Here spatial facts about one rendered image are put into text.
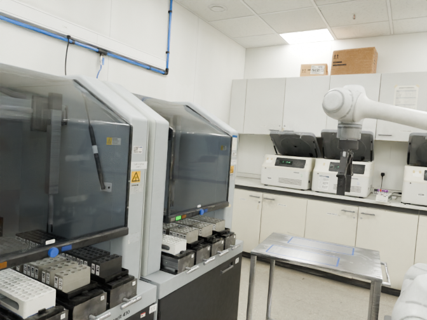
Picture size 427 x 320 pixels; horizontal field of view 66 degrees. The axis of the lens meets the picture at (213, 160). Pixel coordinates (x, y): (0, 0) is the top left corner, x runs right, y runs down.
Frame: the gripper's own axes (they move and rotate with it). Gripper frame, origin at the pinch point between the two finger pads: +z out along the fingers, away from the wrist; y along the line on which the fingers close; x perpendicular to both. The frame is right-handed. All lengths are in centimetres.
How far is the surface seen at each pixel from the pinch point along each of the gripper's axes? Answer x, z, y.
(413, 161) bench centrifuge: -25, -10, 270
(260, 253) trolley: 38, 38, 15
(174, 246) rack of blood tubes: 70, 34, -15
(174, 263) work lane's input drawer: 68, 42, -17
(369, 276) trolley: -10.9, 38.2, 19.5
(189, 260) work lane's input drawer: 66, 43, -8
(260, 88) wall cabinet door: 146, -87, 248
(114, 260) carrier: 73, 33, -49
